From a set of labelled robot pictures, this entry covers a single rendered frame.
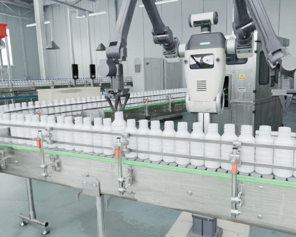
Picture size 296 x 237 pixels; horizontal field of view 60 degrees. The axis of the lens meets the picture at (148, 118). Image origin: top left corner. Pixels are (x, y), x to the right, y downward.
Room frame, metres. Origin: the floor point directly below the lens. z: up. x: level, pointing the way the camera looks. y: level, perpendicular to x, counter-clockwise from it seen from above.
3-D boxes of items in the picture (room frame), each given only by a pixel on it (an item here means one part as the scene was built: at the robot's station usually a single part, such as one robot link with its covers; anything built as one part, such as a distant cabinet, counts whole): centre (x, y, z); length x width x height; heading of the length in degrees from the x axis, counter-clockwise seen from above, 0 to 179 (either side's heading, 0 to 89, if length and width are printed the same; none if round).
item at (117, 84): (1.13, 0.13, 1.32); 0.10 x 0.07 x 0.07; 153
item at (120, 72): (1.13, 0.13, 1.38); 0.07 x 0.06 x 0.07; 153
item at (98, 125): (1.19, 0.23, 1.08); 0.06 x 0.06 x 0.17
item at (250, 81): (5.18, -1.85, 1.00); 1.60 x 1.30 x 2.00; 135
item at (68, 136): (1.26, 0.40, 1.08); 0.06 x 0.06 x 0.17
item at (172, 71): (8.11, -0.68, 0.96); 0.82 x 0.50 x 1.91; 135
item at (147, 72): (7.48, -0.04, 0.96); 0.82 x 0.50 x 1.91; 135
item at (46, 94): (5.29, 1.58, 0.59); 1.10 x 0.62 x 1.18; 135
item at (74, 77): (7.05, 1.94, 1.55); 0.17 x 0.15 x 0.42; 135
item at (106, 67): (1.09, 0.14, 1.41); 0.12 x 0.09 x 0.12; 153
